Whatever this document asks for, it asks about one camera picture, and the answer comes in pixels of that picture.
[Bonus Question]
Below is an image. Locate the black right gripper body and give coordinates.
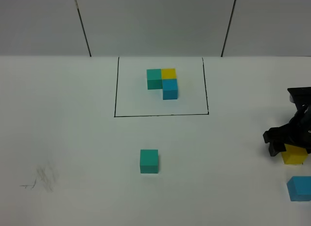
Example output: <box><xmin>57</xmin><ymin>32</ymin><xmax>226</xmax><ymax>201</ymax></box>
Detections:
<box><xmin>284</xmin><ymin>103</ymin><xmax>311</xmax><ymax>148</ymax></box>

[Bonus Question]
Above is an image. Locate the blue template block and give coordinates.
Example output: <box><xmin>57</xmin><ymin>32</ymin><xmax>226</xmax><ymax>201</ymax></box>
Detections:
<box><xmin>162</xmin><ymin>79</ymin><xmax>178</xmax><ymax>100</ymax></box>

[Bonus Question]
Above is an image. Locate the yellow template block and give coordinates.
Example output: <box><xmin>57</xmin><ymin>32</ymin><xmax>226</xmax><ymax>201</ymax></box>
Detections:
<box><xmin>161</xmin><ymin>69</ymin><xmax>176</xmax><ymax>80</ymax></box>

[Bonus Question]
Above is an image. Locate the green template block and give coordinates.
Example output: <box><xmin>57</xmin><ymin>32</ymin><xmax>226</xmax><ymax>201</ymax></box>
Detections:
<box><xmin>146</xmin><ymin>69</ymin><xmax>162</xmax><ymax>90</ymax></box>

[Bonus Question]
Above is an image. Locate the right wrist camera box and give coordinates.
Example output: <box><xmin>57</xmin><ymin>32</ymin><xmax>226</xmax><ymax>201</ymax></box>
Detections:
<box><xmin>287</xmin><ymin>87</ymin><xmax>311</xmax><ymax>109</ymax></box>

